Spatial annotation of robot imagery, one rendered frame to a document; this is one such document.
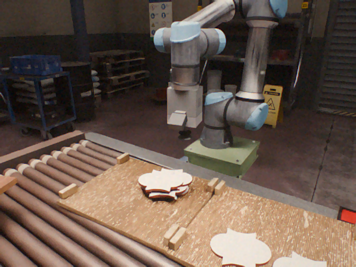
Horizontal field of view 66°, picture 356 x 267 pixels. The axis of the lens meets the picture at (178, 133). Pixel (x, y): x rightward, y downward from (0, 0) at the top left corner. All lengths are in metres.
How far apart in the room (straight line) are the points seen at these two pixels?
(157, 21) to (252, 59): 5.48
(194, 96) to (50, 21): 5.54
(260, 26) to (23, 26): 5.12
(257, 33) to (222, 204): 0.62
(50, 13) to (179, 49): 5.53
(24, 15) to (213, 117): 5.04
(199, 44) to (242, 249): 0.52
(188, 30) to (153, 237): 0.53
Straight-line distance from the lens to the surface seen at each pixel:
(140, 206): 0.86
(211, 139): 1.19
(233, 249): 0.73
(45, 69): 3.84
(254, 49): 1.09
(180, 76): 0.72
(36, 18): 6.00
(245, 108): 1.08
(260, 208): 0.88
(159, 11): 6.47
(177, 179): 0.89
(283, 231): 0.82
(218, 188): 0.90
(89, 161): 1.21
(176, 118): 0.72
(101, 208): 0.88
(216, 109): 1.14
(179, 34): 0.71
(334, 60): 5.26
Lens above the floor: 1.45
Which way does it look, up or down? 22 degrees down
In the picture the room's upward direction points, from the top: straight up
